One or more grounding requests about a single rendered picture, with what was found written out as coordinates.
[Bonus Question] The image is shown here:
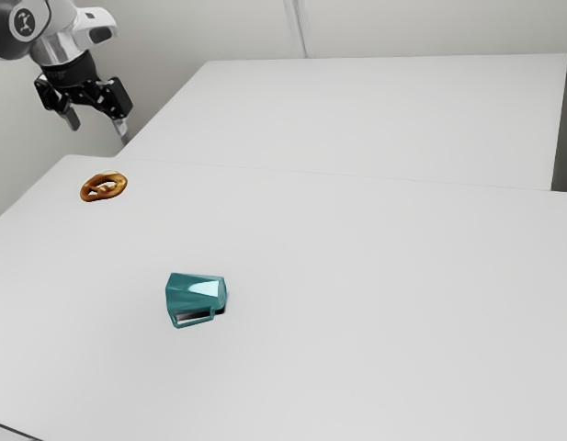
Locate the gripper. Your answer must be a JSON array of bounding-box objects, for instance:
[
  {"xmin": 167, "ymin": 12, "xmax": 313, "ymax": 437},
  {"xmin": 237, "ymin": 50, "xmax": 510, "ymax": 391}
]
[{"xmin": 33, "ymin": 51, "xmax": 134, "ymax": 146}]

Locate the teal faceted mug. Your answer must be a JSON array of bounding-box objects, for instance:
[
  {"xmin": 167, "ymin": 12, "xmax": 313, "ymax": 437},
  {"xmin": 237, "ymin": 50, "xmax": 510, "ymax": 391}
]
[{"xmin": 164, "ymin": 272, "xmax": 228, "ymax": 330}]

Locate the brown pretzel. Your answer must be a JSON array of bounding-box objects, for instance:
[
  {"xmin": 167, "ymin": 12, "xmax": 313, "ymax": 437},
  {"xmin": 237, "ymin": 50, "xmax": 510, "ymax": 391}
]
[{"xmin": 79, "ymin": 170, "xmax": 129, "ymax": 204}]

